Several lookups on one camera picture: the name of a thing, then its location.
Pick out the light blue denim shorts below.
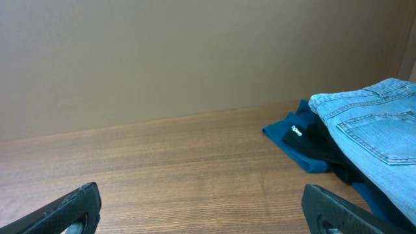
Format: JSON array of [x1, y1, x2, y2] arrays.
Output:
[[309, 78, 415, 223]]

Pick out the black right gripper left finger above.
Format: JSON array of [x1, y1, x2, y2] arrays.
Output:
[[1, 182, 101, 234]]

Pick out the black folded shirt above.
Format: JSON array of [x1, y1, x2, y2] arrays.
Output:
[[281, 115, 416, 228]]

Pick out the blue folded shirt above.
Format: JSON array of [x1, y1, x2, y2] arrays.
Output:
[[263, 99, 415, 232]]

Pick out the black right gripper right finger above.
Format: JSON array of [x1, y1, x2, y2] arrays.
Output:
[[302, 184, 410, 234]]

